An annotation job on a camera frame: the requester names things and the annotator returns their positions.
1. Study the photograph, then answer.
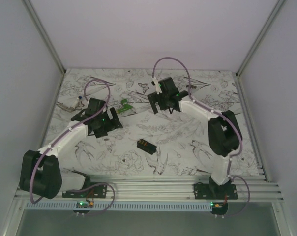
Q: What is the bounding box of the grey slotted cable duct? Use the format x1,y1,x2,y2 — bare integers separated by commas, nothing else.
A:
25,200,211,212

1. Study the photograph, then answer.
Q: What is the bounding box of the metal clamp tool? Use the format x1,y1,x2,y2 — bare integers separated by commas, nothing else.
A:
57,101,85,113

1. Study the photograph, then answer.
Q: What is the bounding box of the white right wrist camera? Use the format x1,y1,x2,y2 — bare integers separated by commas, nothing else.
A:
151,77,162,94

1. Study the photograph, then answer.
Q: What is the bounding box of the green object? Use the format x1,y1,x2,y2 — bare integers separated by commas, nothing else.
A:
117,99,136,116

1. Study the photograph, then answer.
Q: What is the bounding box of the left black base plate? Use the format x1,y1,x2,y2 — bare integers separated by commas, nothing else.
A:
62,182,107,199

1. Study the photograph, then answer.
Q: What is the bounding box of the controller board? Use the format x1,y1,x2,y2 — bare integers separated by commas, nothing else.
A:
210,202,228,218
73,200,93,216

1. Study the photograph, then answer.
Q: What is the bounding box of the left controller board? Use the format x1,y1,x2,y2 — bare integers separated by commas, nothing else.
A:
73,200,93,216

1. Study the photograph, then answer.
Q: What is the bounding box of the black fuse box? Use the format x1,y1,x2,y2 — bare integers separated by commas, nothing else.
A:
137,139,157,155

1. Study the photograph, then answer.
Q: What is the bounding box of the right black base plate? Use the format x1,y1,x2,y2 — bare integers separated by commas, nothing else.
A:
193,182,238,200

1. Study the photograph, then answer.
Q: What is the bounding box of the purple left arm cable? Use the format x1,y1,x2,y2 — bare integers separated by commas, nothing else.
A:
30,79,116,217

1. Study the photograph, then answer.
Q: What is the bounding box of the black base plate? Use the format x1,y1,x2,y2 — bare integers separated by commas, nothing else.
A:
193,182,238,200
62,182,107,199

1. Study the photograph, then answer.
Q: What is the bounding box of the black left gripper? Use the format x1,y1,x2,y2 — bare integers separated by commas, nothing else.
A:
94,108,122,138

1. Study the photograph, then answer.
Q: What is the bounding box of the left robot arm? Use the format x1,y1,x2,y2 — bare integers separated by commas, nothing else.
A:
19,98,122,199

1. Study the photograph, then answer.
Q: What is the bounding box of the right controller board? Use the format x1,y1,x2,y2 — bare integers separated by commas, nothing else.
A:
210,202,228,218

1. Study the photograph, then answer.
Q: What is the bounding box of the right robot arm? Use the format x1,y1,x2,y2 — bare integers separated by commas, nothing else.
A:
148,77,243,199

